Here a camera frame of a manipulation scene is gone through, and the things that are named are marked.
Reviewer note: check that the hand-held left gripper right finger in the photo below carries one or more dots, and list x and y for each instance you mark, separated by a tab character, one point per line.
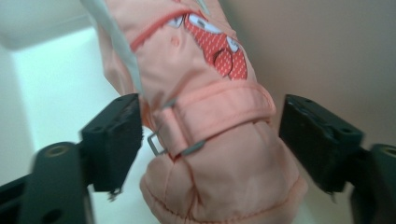
323	143

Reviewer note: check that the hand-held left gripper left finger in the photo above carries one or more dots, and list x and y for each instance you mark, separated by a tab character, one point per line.
113	146

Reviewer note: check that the white cardboard box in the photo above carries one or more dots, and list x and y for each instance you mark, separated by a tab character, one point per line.
46	77

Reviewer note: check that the pink glove with red print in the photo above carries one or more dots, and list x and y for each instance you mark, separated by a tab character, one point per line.
218	168

